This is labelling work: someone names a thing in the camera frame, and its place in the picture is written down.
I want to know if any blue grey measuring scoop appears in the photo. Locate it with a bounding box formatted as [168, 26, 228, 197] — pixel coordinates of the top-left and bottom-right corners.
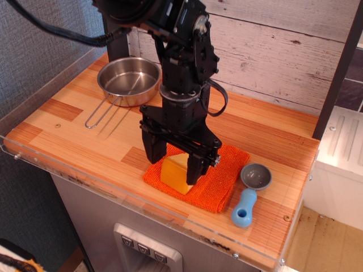
[231, 163, 272, 228]

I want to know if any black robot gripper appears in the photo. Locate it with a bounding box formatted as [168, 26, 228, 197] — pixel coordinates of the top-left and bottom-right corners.
[140, 92, 221, 185]

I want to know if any dark right shelf post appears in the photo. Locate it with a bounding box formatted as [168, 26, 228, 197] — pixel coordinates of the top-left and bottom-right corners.
[313, 1, 362, 140]

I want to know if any dark left shelf post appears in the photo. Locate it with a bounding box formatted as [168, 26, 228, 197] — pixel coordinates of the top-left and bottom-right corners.
[102, 16, 129, 62]

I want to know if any yellow cheese wedge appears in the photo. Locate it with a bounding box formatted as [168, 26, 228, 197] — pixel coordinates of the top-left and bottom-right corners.
[161, 153, 193, 195]

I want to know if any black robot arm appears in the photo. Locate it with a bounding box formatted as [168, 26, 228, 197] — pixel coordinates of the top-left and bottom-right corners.
[94, 1, 222, 185]

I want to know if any clear acrylic table guard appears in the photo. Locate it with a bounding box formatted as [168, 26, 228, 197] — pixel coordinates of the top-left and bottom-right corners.
[4, 54, 319, 271]

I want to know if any toy fridge dispenser panel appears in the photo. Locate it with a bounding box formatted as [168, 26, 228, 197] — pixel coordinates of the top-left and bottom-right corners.
[113, 223, 183, 271]

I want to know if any yellow black object bottom left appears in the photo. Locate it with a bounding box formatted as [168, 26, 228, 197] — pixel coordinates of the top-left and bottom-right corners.
[1, 254, 44, 271]

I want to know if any orange knitted cloth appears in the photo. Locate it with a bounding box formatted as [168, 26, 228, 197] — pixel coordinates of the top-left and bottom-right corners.
[143, 144, 250, 213]

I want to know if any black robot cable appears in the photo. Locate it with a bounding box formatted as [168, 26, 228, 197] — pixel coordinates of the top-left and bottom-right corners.
[5, 0, 229, 117]

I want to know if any white toy cabinet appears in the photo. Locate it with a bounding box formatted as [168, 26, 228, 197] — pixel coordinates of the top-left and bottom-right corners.
[303, 107, 362, 229]

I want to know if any dark shelf post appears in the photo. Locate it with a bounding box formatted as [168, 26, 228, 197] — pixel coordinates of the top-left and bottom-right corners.
[313, 1, 362, 140]
[102, 16, 129, 62]

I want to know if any steel pan with wire handle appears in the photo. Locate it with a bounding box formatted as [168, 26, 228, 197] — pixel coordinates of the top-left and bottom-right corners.
[85, 57, 162, 129]

